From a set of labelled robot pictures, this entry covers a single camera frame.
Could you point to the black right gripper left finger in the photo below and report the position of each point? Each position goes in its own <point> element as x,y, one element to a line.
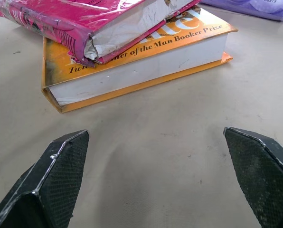
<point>51,180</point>

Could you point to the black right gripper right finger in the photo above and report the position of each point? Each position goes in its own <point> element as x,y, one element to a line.
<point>262,175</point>

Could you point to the orange hardcover book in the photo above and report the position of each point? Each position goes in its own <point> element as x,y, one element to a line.
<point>141,69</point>

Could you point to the pink hardcover book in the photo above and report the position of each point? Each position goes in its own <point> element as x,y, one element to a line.
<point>79,21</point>

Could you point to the purple book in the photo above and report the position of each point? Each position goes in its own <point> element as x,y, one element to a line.
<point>255,7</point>

